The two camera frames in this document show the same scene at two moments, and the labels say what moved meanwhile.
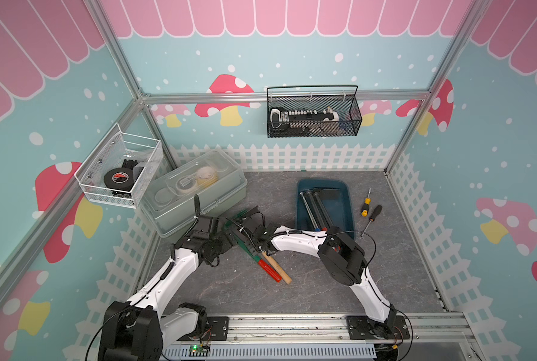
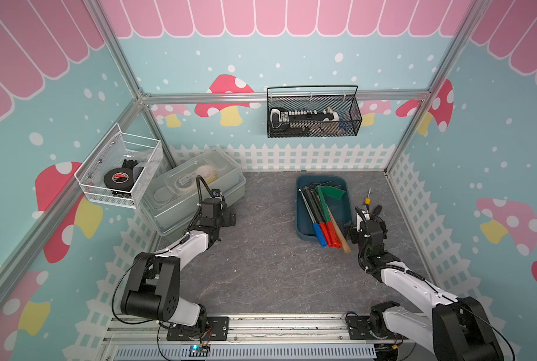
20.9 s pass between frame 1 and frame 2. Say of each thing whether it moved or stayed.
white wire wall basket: stayed
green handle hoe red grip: moved
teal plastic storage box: stayed
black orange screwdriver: stayed
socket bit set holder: stayed
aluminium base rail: stayed
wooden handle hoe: moved
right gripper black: moved
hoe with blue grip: stayed
